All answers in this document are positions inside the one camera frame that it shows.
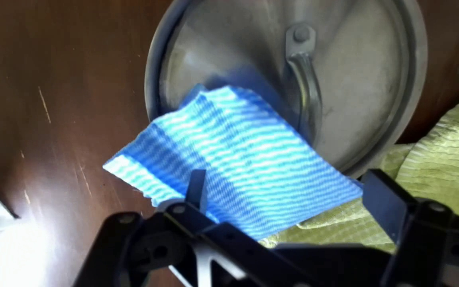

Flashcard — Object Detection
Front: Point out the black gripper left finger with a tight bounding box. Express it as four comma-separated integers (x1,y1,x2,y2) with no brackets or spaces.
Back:
186,169,206,211

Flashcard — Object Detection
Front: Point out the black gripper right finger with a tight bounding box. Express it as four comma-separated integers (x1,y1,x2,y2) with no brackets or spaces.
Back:
363,169,418,243

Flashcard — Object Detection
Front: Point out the blue striped cloth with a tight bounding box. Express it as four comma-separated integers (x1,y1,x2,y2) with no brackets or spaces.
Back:
104,86,363,239

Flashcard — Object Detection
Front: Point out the light green cloth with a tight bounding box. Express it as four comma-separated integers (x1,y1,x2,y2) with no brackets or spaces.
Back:
262,104,459,252

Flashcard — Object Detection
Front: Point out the silver pot lid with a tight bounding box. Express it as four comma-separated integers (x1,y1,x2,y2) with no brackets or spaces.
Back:
144,0,428,177

